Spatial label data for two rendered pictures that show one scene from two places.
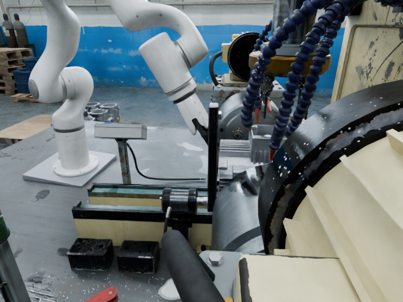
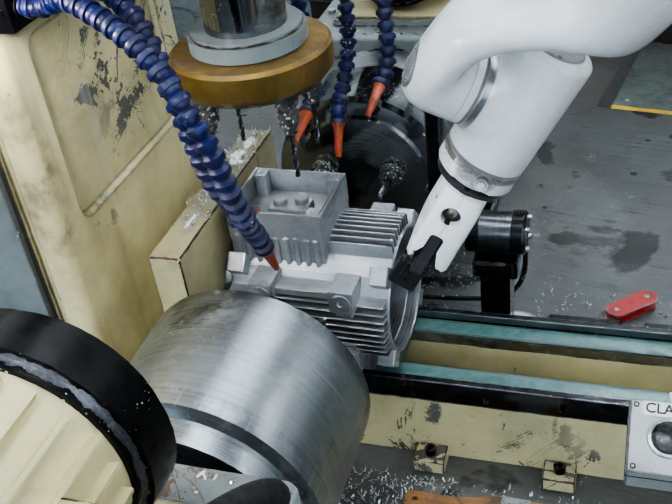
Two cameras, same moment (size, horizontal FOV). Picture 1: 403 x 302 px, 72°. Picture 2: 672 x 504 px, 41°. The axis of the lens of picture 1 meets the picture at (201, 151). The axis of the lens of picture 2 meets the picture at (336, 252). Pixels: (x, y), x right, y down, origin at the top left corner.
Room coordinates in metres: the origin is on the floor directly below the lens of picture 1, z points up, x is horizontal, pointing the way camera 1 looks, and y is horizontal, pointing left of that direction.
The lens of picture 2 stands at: (1.55, 0.15, 1.70)
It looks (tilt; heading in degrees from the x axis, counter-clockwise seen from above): 35 degrees down; 198
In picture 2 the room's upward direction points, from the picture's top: 8 degrees counter-clockwise
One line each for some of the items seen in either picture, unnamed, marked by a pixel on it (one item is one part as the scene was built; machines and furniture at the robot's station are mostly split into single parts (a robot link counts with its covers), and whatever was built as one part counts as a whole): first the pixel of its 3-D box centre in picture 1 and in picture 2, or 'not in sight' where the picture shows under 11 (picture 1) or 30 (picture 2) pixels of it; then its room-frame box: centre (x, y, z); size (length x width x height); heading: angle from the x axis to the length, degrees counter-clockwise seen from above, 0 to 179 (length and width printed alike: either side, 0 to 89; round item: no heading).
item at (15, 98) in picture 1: (48, 78); not in sight; (5.62, 3.07, 0.39); 1.20 x 0.80 x 0.79; 85
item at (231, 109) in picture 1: (247, 124); (207, 480); (1.02, -0.18, 1.04); 0.37 x 0.25 x 0.25; 176
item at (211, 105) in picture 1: (211, 161); (437, 157); (0.54, -0.02, 1.12); 0.04 x 0.03 x 0.26; 86
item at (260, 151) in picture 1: (273, 144); (290, 216); (0.66, -0.19, 1.11); 0.12 x 0.11 x 0.07; 85
